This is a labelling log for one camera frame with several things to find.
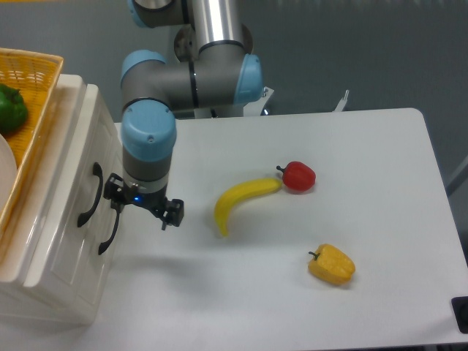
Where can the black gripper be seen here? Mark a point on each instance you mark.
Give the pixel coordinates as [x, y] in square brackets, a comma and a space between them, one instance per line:
[171, 212]

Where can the white drawer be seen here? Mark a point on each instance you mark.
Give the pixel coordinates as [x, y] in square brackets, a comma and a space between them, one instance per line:
[78, 218]
[87, 278]

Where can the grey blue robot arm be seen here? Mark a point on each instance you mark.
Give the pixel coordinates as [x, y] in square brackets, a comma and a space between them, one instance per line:
[222, 73]

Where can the white drawer cabinet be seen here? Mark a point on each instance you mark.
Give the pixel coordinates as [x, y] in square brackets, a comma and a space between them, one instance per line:
[28, 219]

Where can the yellow banana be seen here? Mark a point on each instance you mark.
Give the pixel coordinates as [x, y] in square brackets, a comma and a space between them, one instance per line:
[238, 194]

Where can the white plate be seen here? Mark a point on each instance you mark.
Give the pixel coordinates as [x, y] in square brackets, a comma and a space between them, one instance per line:
[9, 171]

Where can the red bell pepper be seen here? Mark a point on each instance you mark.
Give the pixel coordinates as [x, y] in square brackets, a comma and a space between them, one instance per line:
[297, 176]

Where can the green bell pepper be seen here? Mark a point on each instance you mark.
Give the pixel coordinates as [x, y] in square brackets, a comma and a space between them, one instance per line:
[14, 112]

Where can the yellow woven basket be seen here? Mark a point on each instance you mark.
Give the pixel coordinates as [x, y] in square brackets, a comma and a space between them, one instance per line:
[35, 76]

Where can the yellow bell pepper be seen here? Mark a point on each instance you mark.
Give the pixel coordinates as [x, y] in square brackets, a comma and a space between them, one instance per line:
[331, 265]

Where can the white clip behind table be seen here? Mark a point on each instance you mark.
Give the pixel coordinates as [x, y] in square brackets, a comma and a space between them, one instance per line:
[342, 102]

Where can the black corner object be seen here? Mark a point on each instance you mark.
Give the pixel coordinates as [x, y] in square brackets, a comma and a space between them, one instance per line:
[460, 309]

